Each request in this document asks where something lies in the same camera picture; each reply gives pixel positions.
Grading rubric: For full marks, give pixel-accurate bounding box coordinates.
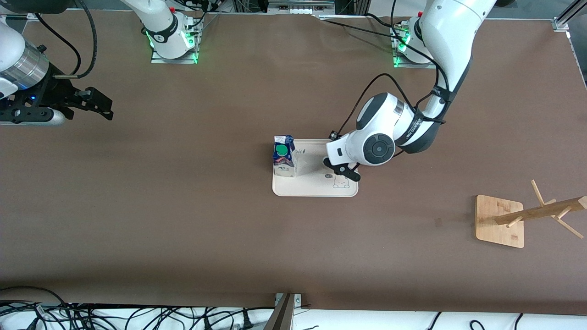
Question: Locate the aluminium frame corner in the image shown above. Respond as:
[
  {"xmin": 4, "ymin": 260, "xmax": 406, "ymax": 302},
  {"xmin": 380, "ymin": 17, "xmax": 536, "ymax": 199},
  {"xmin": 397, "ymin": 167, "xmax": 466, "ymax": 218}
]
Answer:
[{"xmin": 552, "ymin": 0, "xmax": 587, "ymax": 33}]

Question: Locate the metal corner bracket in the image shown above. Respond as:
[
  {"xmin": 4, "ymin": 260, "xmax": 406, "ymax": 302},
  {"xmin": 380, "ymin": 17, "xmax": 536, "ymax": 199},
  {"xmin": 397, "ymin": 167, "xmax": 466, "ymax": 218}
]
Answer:
[{"xmin": 274, "ymin": 293, "xmax": 302, "ymax": 307}]

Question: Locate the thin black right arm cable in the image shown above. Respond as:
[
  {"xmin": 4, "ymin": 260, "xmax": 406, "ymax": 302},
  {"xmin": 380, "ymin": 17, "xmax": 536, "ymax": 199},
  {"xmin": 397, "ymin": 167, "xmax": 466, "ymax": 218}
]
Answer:
[{"xmin": 34, "ymin": 13, "xmax": 82, "ymax": 76}]

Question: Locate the long black table cable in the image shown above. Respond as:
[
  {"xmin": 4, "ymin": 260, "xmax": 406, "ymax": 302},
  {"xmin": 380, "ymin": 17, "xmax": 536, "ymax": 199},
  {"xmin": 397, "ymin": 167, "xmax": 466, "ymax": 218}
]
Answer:
[{"xmin": 316, "ymin": 16, "xmax": 404, "ymax": 42}]

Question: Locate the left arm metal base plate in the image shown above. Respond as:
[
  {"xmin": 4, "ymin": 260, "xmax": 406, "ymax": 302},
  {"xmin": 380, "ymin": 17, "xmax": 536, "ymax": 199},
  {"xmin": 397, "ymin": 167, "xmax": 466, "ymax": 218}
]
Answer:
[{"xmin": 392, "ymin": 23, "xmax": 436, "ymax": 69}]

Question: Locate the black base cable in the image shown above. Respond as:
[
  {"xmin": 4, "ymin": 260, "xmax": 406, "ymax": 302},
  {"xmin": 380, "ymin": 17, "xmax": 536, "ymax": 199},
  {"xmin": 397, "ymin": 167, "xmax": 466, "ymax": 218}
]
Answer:
[{"xmin": 183, "ymin": 0, "xmax": 223, "ymax": 35}]

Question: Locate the cream rabbit print tray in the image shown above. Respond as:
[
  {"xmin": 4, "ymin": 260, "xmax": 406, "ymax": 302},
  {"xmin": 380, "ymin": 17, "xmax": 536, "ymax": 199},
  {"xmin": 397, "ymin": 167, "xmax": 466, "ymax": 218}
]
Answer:
[{"xmin": 272, "ymin": 139, "xmax": 358, "ymax": 198}]

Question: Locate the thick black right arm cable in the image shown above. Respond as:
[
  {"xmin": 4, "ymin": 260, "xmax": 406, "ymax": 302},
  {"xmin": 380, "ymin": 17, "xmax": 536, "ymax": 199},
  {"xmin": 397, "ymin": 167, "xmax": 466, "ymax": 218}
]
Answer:
[{"xmin": 69, "ymin": 0, "xmax": 98, "ymax": 79}]

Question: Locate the grey metal rail block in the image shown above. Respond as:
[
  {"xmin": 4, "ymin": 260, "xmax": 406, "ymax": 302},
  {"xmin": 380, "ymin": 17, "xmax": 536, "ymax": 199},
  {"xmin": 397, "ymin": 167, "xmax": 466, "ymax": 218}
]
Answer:
[{"xmin": 267, "ymin": 0, "xmax": 335, "ymax": 15}]

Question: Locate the blue white milk carton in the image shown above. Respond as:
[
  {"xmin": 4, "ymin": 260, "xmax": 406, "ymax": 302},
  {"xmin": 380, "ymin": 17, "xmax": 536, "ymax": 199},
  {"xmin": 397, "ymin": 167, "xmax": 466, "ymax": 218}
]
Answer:
[{"xmin": 272, "ymin": 135, "xmax": 297, "ymax": 178}]

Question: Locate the wooden mug tree stand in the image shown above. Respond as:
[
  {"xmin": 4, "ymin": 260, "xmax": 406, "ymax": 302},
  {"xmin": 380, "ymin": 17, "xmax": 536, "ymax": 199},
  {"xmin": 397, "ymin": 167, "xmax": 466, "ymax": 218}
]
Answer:
[{"xmin": 475, "ymin": 180, "xmax": 587, "ymax": 249}]

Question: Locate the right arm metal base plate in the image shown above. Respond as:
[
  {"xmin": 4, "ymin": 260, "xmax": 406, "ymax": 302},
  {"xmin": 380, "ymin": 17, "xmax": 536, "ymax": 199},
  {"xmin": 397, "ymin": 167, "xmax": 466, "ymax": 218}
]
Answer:
[{"xmin": 150, "ymin": 13, "xmax": 199, "ymax": 65}]

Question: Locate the aluminium profile post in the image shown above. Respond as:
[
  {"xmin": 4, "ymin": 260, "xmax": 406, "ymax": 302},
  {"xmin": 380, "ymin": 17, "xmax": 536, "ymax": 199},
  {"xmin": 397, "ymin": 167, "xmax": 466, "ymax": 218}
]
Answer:
[{"xmin": 262, "ymin": 293, "xmax": 296, "ymax": 330}]

